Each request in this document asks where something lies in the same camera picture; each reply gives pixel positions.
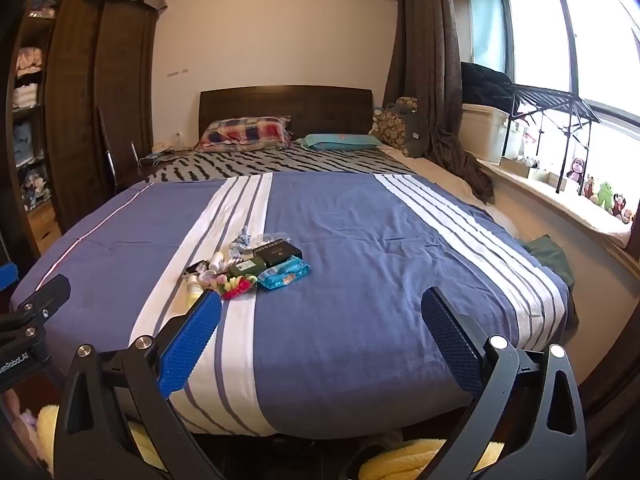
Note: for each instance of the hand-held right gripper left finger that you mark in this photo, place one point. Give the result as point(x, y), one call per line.
point(190, 342)

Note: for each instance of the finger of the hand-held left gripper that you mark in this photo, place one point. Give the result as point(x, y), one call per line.
point(6, 277)
point(42, 300)

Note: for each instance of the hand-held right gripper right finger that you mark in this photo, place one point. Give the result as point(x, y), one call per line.
point(450, 345)

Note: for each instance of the pale yellow bottle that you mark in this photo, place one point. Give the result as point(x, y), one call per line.
point(195, 294)

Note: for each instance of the blue wipes packet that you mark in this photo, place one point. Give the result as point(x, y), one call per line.
point(282, 274)

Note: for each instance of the black box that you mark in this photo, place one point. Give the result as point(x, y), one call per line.
point(280, 256)

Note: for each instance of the yellow green hair scrunchie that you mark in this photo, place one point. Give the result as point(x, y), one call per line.
point(229, 290)

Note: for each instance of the small white bottle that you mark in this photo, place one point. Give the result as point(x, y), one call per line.
point(217, 260)

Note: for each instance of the green box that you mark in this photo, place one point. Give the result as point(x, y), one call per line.
point(247, 266)

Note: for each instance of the yellow fleece blanket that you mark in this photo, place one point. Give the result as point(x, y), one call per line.
point(400, 462)

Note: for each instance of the dark green cloth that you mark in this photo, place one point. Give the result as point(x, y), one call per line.
point(547, 260)

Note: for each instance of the clear plastic wrapper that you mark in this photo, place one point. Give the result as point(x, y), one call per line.
point(270, 240)

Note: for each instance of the blue white striped blanket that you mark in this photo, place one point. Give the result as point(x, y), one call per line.
point(350, 260)

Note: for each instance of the blue folded clothes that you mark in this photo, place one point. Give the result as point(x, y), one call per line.
point(25, 145)

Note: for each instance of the black metal chair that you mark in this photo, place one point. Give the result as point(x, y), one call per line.
point(107, 150)

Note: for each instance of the white folded clothes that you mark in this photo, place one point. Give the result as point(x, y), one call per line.
point(26, 95)

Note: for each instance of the dark wooden wardrobe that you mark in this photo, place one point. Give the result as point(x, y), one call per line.
point(95, 110)

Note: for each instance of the small white cardboard box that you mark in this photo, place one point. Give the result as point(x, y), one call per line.
point(514, 166)

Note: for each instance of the grey zebra pattern sheet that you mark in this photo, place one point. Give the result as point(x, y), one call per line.
point(300, 162)

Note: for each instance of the white storage box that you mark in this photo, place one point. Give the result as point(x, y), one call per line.
point(482, 132)

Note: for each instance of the green frog plush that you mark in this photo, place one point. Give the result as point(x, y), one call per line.
point(605, 195)

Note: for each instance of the plaid pillow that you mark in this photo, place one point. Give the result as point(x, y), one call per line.
point(240, 132)

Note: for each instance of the brown monkey plush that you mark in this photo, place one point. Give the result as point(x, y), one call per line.
point(577, 169)

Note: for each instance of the pink folded clothes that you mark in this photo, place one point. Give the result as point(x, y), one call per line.
point(29, 60)

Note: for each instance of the dark monkey plush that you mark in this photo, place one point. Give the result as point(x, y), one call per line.
point(620, 205)

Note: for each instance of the brown spotted cushion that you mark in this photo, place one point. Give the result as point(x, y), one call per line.
point(390, 130)

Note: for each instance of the teal pillow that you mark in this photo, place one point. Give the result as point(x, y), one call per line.
point(340, 141)

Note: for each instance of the black folding rack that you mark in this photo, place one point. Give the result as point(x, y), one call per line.
point(555, 102)

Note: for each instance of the black jacket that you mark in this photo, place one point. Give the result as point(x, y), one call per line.
point(482, 82)

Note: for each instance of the dark wooden headboard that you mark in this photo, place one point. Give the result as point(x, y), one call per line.
point(310, 102)

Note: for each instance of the brown curtain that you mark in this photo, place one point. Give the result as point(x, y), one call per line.
point(430, 60)

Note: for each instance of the teal window blind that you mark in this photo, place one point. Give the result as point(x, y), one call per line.
point(484, 15)

